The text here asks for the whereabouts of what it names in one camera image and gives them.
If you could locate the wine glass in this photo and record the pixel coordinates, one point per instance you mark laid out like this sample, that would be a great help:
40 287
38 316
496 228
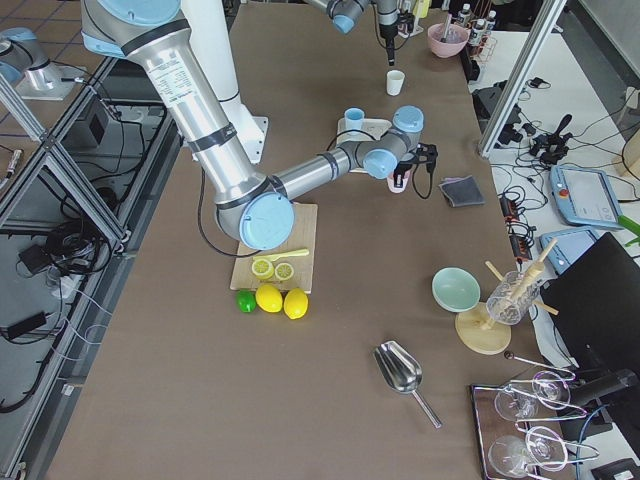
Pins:
509 457
515 404
546 448
551 390

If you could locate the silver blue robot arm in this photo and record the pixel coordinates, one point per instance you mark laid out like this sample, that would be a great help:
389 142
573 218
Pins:
345 14
183 46

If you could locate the light blue cup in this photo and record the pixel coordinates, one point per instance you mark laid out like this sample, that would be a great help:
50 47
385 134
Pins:
353 120

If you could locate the black camera clamp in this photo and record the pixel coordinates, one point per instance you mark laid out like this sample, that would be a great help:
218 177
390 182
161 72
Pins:
551 148

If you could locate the pink cup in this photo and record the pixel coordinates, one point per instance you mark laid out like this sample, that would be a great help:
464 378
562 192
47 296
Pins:
397 182

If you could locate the yellow lemon left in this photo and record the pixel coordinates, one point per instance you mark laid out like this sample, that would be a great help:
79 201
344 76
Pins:
269 298

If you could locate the wine glass upper left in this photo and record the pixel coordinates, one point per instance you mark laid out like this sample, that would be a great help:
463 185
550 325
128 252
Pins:
515 404

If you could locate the cream rabbit tray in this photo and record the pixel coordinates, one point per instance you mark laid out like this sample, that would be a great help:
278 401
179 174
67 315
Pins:
367 131

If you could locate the clear glass mug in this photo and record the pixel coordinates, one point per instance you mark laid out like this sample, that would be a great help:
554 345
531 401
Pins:
507 304

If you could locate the blue teach pendant lower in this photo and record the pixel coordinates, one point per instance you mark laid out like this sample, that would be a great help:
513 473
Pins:
571 244

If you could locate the wooden cup tree stand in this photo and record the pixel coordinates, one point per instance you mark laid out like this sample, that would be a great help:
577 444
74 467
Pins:
472 326

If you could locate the lemon half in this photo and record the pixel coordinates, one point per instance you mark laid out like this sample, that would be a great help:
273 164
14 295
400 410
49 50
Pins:
283 271
262 269

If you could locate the wine glass upper right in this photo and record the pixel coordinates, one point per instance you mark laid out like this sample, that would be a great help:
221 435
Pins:
551 390

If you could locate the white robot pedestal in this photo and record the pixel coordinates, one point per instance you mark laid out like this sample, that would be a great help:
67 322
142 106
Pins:
210 43

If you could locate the pink bowl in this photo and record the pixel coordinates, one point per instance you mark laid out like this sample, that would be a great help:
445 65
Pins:
456 39

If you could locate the lemon half right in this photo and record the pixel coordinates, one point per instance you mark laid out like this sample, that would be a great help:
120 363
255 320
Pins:
283 271

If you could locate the black power strip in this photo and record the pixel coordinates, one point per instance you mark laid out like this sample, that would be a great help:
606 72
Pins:
520 234

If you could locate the aluminium frame post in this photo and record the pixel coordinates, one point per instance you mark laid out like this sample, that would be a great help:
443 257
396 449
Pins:
542 27

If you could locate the grey folded cloth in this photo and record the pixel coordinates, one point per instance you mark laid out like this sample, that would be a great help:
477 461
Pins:
461 191

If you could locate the green lime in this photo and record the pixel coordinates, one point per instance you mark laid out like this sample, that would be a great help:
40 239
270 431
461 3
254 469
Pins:
246 301

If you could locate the black monitor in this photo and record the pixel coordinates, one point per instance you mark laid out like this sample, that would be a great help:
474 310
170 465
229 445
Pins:
598 302

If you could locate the cream white cup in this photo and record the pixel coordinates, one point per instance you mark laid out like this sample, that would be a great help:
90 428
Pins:
394 82

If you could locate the yellow lemon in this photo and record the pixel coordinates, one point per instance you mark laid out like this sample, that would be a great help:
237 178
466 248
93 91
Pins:
269 298
296 304

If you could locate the wooden cutting board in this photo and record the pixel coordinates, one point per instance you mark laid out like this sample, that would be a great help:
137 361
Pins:
293 261

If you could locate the wine glass lower left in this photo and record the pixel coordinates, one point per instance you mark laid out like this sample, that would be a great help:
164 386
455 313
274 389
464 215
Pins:
509 457

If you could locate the blue teach pendant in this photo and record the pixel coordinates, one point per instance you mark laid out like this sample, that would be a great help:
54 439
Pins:
571 244
585 197

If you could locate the metal scoop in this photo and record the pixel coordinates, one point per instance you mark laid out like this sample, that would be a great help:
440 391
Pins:
403 374

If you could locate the lemon half left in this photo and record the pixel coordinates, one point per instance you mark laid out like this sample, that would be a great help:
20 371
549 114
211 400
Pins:
262 269

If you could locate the yellow lemon right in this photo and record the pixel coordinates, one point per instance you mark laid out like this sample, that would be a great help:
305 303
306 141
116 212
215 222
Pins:
296 304

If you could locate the wine glass lower right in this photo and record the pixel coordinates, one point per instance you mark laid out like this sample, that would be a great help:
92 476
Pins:
546 448

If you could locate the mint green bowl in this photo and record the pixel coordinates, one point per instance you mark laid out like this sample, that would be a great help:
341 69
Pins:
455 289

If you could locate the yellow plastic knife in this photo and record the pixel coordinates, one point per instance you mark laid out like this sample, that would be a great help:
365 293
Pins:
281 255

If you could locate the blue teach pendant upper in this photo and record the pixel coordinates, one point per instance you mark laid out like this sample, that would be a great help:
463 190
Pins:
585 197

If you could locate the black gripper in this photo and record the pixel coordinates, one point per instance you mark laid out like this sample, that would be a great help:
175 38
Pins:
401 171
387 31

